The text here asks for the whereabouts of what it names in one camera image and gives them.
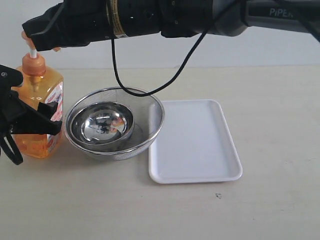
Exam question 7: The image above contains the steel mesh colander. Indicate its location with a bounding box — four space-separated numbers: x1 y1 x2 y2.
63 86 165 161

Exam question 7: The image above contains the white foam tray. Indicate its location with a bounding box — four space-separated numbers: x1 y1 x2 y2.
148 99 243 185

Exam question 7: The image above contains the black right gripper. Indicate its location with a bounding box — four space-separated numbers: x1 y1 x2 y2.
22 0 117 52

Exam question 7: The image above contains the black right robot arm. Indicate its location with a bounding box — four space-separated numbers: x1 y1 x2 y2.
22 0 320 52

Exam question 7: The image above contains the orange soap pump bottle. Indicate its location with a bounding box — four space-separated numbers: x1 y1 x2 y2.
13 32 64 159

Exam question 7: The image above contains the small stainless steel bowl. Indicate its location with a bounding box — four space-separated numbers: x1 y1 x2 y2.
70 101 135 152

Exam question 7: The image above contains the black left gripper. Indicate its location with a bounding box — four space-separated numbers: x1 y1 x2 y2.
0 64 63 166

